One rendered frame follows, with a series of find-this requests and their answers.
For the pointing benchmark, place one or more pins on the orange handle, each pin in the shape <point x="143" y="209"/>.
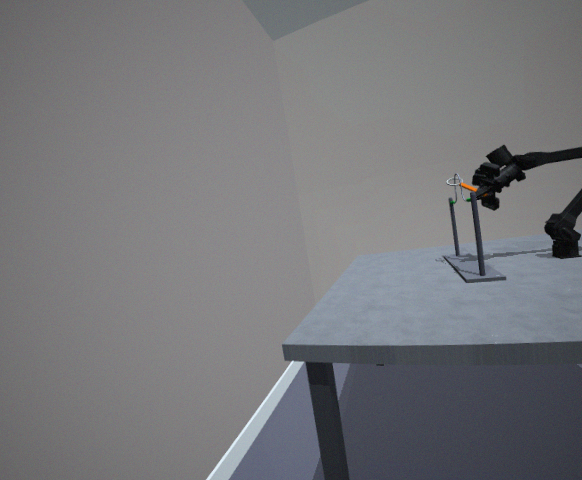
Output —
<point x="464" y="185"/>

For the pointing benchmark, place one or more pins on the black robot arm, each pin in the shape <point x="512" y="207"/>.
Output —
<point x="559" y="226"/>

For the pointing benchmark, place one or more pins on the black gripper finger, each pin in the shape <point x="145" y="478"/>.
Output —
<point x="485" y="186"/>
<point x="489" y="196"/>

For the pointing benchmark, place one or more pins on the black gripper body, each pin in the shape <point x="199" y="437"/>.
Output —
<point x="501" y="178"/>

